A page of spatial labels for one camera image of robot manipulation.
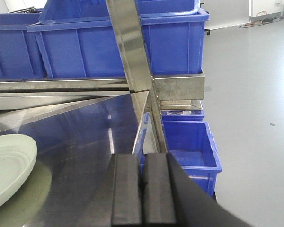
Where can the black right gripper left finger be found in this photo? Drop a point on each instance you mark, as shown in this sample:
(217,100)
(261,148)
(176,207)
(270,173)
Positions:
(127,199)

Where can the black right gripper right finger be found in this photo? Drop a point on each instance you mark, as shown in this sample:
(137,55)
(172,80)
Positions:
(172,199)

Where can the blue plastic crate on shelf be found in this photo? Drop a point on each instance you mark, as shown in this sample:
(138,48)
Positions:
(89,49)

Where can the pale green round plate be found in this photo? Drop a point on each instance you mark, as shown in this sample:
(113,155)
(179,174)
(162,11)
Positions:
(17,158)

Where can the blue crate at far left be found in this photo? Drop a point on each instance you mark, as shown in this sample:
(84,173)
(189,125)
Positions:
(20,57)

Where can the blue open bin lower shelf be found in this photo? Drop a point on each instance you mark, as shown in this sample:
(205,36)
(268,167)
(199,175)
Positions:
(193,146)

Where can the blue crate nested on top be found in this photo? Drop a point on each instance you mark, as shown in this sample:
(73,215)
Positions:
(70,11)

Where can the stainless steel shelf rack frame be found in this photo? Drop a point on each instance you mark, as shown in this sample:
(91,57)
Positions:
(165,91)

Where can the blue bin behind lower bin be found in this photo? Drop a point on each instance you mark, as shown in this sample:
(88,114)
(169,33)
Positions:
(186,115)

